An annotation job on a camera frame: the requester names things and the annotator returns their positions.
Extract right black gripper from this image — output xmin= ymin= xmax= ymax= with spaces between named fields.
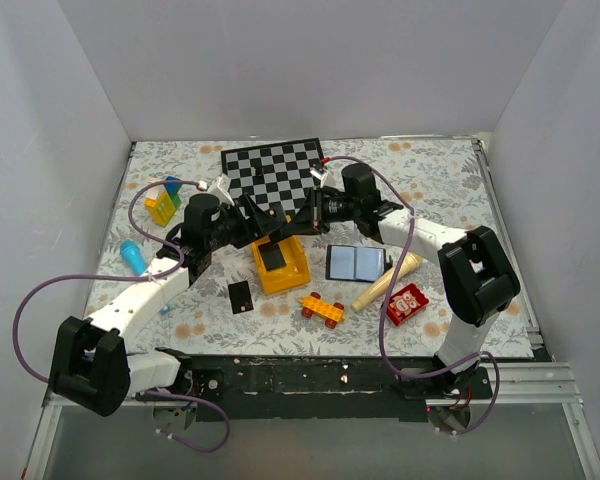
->
xmin=281 ymin=186 xmax=359 ymax=236

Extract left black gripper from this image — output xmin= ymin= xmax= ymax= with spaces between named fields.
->
xmin=206 ymin=194 xmax=281 ymax=251

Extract yellow plastic bin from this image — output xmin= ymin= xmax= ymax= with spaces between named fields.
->
xmin=251 ymin=236 xmax=311 ymax=295

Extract black leather card holder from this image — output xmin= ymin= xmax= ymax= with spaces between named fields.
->
xmin=325 ymin=245 xmax=393 ymax=283

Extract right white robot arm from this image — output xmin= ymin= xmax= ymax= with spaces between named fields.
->
xmin=271 ymin=162 xmax=520 ymax=398

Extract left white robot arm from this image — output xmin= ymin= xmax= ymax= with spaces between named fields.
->
xmin=49 ymin=193 xmax=287 ymax=417

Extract black card on table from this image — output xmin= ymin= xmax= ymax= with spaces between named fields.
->
xmin=228 ymin=281 xmax=253 ymax=315

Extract floral table mat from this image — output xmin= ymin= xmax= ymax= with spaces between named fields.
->
xmin=75 ymin=137 xmax=534 ymax=358

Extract black white chessboard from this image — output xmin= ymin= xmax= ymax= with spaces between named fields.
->
xmin=221 ymin=138 xmax=324 ymax=217

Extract orange toy car block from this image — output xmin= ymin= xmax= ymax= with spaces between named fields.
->
xmin=300 ymin=292 xmax=344 ymax=329

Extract colourful stacked toy blocks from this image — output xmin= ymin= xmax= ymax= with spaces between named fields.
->
xmin=144 ymin=176 xmax=181 ymax=227

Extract cream toy microphone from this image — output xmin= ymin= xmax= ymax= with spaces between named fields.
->
xmin=351 ymin=252 xmax=424 ymax=312

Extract red owl toy block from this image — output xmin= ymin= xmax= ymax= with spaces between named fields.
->
xmin=386 ymin=283 xmax=429 ymax=327

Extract blue toy microphone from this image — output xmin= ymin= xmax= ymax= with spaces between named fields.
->
xmin=119 ymin=239 xmax=172 ymax=315

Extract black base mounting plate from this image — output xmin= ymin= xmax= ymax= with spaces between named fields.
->
xmin=134 ymin=354 xmax=496 ymax=424

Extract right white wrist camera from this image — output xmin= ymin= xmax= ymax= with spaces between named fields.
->
xmin=310 ymin=159 xmax=335 ymax=188

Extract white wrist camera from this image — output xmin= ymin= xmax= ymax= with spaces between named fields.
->
xmin=197 ymin=174 xmax=234 ymax=205
xmin=310 ymin=159 xmax=335 ymax=188

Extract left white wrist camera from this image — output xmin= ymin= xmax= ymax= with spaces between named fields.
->
xmin=197 ymin=174 xmax=234 ymax=205

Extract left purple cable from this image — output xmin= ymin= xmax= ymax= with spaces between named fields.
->
xmin=12 ymin=180 xmax=231 ymax=454

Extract purple cable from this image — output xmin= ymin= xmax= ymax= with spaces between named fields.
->
xmin=322 ymin=157 xmax=501 ymax=435
xmin=12 ymin=180 xmax=231 ymax=454

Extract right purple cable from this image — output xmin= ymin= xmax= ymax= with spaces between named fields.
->
xmin=322 ymin=157 xmax=501 ymax=435

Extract aluminium frame rail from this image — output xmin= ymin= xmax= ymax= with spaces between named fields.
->
xmin=21 ymin=372 xmax=129 ymax=479

